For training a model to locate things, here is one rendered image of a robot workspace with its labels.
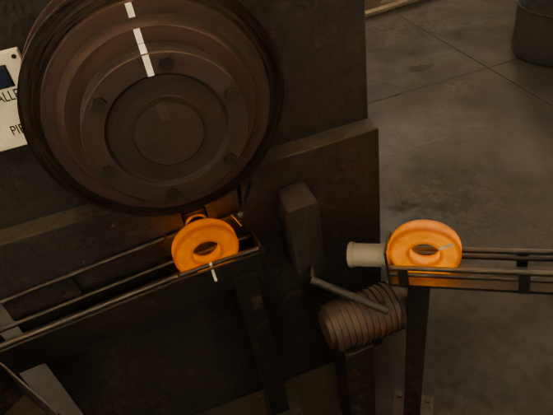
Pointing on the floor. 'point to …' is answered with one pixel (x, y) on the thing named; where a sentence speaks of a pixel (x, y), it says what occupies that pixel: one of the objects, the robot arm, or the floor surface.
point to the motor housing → (360, 342)
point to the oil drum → (534, 31)
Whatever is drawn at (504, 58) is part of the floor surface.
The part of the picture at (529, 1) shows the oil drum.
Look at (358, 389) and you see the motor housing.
